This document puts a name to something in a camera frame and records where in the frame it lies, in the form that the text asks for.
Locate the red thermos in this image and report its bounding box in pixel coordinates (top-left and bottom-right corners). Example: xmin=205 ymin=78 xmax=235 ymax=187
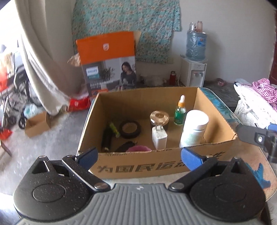
xmin=169 ymin=71 xmax=177 ymax=86

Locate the white plastic bag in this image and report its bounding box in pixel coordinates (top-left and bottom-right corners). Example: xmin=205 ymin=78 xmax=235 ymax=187
xmin=234 ymin=82 xmax=276 ymax=128

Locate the beach print table mat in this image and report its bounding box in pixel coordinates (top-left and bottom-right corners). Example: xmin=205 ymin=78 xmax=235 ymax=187
xmin=86 ymin=87 xmax=276 ymax=197

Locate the pink knitted cloth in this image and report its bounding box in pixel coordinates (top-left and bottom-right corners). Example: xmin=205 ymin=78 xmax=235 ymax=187
xmin=252 ymin=78 xmax=276 ymax=108

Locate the brown cardboard box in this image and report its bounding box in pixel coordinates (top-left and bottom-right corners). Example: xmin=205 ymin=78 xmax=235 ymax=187
xmin=77 ymin=87 xmax=237 ymax=179

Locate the orange Philips box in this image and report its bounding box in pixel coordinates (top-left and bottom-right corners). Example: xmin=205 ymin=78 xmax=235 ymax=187
xmin=76 ymin=31 xmax=137 ymax=97

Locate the beige curtain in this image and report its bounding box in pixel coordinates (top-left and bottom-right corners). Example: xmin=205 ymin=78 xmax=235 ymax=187
xmin=13 ymin=1 xmax=84 ymax=115

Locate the white water dispenser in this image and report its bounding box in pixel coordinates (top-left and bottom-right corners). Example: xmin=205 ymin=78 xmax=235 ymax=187
xmin=180 ymin=58 xmax=207 ymax=87

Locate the green small tube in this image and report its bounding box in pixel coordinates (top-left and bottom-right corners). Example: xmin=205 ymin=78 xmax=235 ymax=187
xmin=109 ymin=122 xmax=120 ymax=138

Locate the green dropper bottle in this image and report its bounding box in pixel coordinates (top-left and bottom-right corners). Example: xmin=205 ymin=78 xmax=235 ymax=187
xmin=174 ymin=95 xmax=186 ymax=125

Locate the white power adapter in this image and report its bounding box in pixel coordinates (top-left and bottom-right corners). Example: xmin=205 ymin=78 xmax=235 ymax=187
xmin=152 ymin=126 xmax=168 ymax=150

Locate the floral teal cloth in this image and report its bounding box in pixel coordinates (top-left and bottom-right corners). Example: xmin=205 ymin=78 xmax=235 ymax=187
xmin=72 ymin=0 xmax=181 ymax=64

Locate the small cardboard box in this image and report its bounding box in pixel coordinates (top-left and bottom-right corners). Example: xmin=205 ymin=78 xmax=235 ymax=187
xmin=24 ymin=112 xmax=51 ymax=138

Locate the tape roll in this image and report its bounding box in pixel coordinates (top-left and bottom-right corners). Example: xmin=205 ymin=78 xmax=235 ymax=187
xmin=119 ymin=120 xmax=141 ymax=139

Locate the red package on floor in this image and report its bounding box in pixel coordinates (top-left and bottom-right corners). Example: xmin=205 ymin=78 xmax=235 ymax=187
xmin=67 ymin=97 xmax=91 ymax=112

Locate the wheelchair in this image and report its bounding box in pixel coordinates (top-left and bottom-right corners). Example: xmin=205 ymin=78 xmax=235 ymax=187
xmin=1 ymin=53 xmax=32 ymax=130

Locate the white plastic jar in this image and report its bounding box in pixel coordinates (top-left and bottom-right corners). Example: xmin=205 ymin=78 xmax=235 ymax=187
xmin=179 ymin=110 xmax=209 ymax=148

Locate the gold lid black jar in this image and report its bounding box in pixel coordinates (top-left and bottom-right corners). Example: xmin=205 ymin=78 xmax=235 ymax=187
xmin=149 ymin=111 xmax=170 ymax=131

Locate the blue water bottle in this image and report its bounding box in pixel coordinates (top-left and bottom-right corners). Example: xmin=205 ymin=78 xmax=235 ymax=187
xmin=185 ymin=30 xmax=207 ymax=61

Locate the black cylinder object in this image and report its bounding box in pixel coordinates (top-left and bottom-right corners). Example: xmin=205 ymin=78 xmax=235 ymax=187
xmin=101 ymin=128 xmax=113 ymax=152

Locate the black oval object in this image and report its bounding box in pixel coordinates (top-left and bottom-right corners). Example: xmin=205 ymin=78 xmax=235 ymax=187
xmin=115 ymin=141 xmax=136 ymax=152

